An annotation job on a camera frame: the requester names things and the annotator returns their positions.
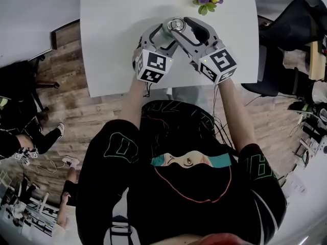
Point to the small metal cup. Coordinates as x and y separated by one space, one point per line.
175 24

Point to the person's left forearm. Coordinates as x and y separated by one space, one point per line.
135 98

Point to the person's head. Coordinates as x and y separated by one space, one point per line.
217 239

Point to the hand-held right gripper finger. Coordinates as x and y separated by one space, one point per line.
187 46
208 33

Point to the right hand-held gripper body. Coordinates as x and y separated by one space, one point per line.
217 62

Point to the white frame work table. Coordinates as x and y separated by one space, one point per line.
45 201

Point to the person's left hand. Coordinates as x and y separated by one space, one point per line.
136 60

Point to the green metal bottle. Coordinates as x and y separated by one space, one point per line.
166 33

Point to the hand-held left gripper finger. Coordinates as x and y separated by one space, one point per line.
170 48
149 33

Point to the person's right forearm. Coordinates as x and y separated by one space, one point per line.
235 111

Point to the black mesh office chair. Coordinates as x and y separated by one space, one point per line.
288 24

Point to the yellow wooden desk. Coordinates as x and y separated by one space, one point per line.
316 60

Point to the person's black printed t-shirt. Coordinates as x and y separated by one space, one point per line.
191 187

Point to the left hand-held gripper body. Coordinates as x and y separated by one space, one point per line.
153 66

